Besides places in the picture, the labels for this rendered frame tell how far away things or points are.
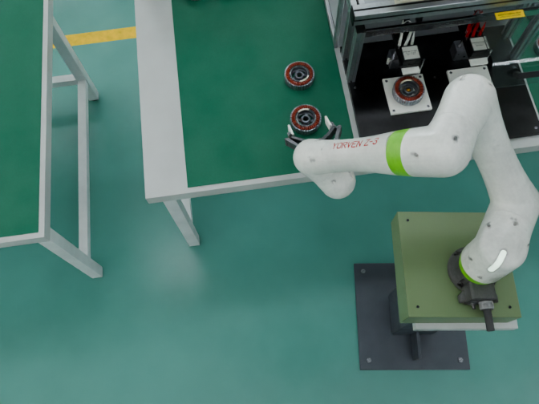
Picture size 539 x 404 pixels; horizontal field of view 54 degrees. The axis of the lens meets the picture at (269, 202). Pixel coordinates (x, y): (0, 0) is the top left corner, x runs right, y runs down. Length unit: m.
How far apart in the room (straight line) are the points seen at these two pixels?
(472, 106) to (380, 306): 1.40
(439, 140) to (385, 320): 1.41
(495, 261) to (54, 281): 1.98
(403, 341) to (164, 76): 1.52
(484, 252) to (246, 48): 1.18
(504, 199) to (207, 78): 1.15
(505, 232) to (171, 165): 1.11
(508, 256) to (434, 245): 0.29
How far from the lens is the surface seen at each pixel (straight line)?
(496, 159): 1.46
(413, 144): 1.26
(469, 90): 1.33
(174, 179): 1.90
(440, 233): 1.75
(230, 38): 2.17
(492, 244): 1.51
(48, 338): 2.69
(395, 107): 1.99
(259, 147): 1.91
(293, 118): 1.92
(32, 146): 2.12
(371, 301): 2.51
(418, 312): 1.65
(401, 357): 2.50
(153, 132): 2.00
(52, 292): 2.73
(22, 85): 2.27
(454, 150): 1.23
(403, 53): 1.95
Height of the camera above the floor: 2.45
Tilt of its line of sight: 69 degrees down
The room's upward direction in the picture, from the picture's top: 4 degrees counter-clockwise
